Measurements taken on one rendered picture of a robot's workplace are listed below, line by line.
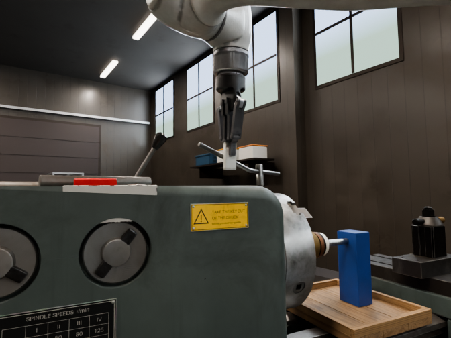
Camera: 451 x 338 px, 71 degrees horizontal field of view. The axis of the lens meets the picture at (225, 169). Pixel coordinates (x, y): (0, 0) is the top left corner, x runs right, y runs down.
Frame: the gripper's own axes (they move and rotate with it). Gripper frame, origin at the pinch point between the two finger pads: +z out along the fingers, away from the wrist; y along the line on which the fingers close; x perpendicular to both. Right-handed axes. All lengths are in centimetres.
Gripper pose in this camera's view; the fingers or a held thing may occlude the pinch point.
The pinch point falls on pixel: (229, 155)
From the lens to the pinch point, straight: 80.4
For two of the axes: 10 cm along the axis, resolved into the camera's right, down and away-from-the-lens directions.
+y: -4.3, -0.1, 9.0
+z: -0.1, 10.0, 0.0
